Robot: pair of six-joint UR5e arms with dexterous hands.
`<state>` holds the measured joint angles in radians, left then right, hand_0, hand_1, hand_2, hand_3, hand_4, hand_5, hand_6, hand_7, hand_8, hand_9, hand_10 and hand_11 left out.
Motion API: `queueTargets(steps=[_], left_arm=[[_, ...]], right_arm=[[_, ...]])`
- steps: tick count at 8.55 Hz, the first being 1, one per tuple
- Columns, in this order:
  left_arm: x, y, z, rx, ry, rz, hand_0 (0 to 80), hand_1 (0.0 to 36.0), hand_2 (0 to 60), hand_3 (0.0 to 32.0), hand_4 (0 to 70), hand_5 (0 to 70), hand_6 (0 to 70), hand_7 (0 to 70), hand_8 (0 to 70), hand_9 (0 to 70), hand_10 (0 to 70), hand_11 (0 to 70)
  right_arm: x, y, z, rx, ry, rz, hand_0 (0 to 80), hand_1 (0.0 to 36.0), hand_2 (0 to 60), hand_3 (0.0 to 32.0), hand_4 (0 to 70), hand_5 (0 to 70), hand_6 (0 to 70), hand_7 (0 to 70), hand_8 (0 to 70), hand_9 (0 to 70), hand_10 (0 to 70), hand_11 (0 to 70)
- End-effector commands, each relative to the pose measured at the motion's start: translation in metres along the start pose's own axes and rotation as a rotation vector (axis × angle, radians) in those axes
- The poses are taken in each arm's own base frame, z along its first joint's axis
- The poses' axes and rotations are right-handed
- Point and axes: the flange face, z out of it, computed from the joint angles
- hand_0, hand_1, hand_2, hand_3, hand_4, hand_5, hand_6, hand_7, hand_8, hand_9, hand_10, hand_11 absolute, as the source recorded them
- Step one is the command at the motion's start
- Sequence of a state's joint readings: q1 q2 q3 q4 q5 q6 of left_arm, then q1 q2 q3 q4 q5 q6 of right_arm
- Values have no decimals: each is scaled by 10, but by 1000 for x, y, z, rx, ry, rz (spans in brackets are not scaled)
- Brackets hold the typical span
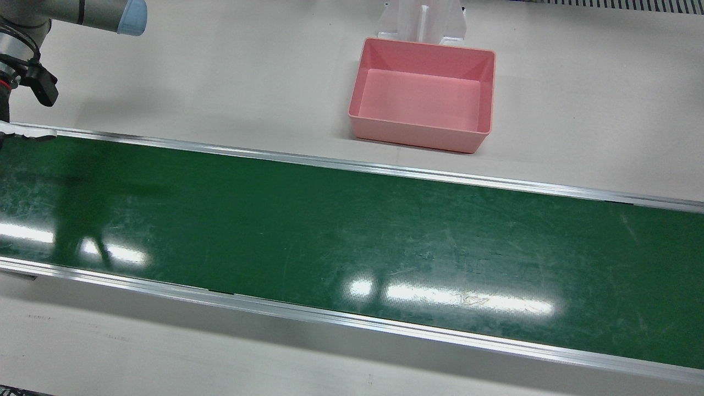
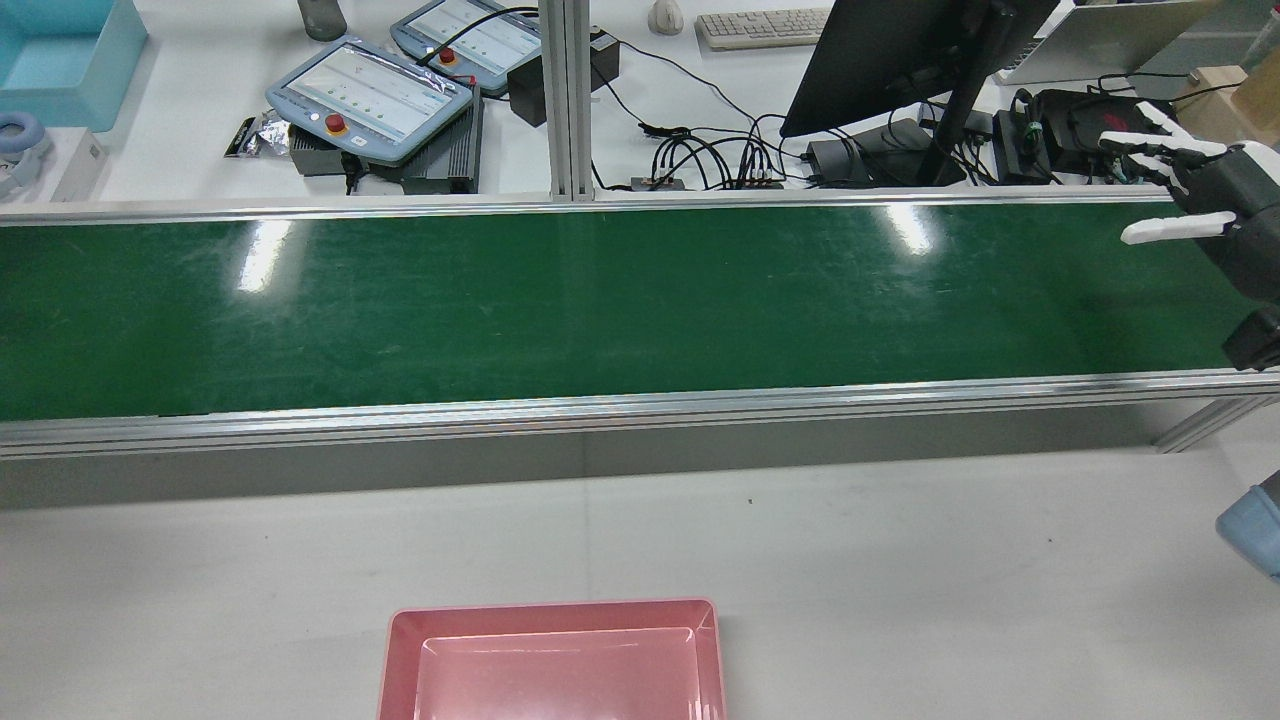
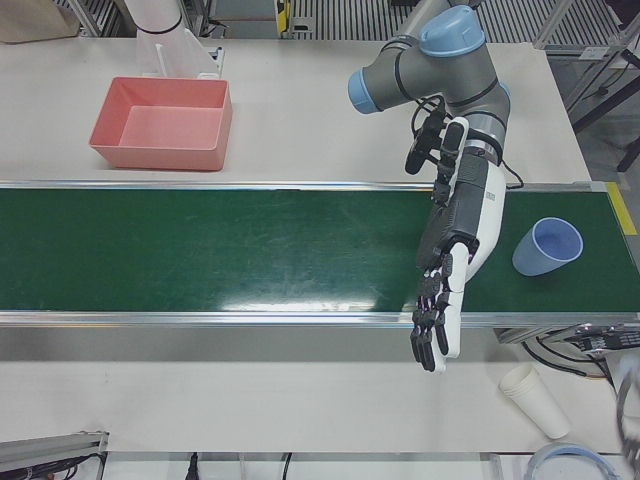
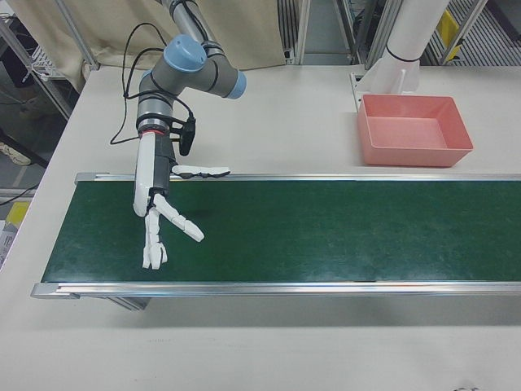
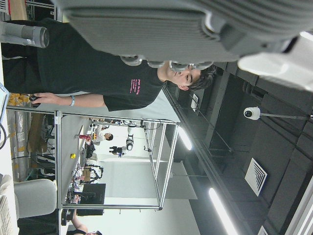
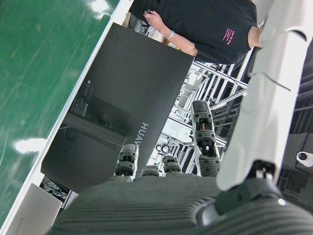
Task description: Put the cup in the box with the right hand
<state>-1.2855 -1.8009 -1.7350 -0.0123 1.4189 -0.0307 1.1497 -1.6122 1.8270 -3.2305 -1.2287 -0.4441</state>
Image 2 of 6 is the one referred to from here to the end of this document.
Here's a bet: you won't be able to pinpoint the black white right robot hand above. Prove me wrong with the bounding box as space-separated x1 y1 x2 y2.
1098 100 1280 306

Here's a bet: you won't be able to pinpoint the black electronics box green plug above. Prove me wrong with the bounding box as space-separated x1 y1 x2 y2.
993 108 1054 186

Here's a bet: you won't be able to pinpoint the dark grey docking box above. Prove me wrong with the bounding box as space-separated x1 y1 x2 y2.
806 118 967 189

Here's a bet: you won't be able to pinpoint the small black box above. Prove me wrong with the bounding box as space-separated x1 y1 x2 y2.
588 30 622 92

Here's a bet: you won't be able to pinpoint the black ribbed controller box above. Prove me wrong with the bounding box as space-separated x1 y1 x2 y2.
345 90 487 197

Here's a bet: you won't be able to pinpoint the pink plastic box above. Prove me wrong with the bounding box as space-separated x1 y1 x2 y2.
377 598 728 720

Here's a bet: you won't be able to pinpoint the small dark grey box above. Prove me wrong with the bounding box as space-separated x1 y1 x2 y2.
289 124 353 179

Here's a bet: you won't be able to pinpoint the white cardboard box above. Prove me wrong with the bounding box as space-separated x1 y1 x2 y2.
45 128 107 204

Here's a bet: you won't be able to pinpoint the tan cardboard piece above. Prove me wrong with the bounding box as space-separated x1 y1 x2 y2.
1232 45 1280 147

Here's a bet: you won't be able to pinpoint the light wooden block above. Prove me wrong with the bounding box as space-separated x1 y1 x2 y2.
1172 65 1251 141

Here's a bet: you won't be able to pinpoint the black case with red logo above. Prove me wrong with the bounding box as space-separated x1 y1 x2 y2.
1030 88 1179 183

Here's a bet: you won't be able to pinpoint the silver laptop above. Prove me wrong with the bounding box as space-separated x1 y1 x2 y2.
995 0 1223 87

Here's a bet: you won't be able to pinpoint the black computer monitor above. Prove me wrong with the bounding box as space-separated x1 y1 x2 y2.
778 0 1061 189

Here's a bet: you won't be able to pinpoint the beige computer keyboard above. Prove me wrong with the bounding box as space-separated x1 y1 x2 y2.
695 8 833 52

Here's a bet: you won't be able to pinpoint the green conveyor belt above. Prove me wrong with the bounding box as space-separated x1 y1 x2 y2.
0 200 1280 422

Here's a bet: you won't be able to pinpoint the black power adapter block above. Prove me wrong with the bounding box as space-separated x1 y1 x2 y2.
507 55 549 128

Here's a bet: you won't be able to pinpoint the large grey teach pendant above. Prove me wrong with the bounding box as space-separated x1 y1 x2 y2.
265 38 476 168

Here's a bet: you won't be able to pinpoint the grey cylinder bottle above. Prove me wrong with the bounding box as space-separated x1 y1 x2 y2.
298 0 349 43

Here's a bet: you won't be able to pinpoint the silver foil packet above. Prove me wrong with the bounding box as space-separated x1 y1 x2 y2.
223 110 293 161

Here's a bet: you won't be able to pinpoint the light blue plastic bin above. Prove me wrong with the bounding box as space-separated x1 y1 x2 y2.
0 0 150 134

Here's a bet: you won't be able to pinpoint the blue white headphones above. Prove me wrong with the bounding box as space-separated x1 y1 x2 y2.
0 112 54 202

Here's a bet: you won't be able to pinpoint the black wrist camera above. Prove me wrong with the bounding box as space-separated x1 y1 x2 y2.
1222 307 1280 373

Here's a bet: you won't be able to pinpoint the long black power cable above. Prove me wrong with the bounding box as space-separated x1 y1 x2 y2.
615 38 763 129

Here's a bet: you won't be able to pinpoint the aluminium conveyor frame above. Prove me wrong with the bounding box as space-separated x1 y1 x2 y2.
0 185 1280 463

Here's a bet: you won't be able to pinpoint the aluminium profile post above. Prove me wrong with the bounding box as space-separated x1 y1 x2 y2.
538 0 594 203

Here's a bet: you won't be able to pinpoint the grey teach pendant with cable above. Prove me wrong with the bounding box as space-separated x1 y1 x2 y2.
390 0 543 98

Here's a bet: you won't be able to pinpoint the black teach pendant cable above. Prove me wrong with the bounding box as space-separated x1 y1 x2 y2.
418 5 542 71

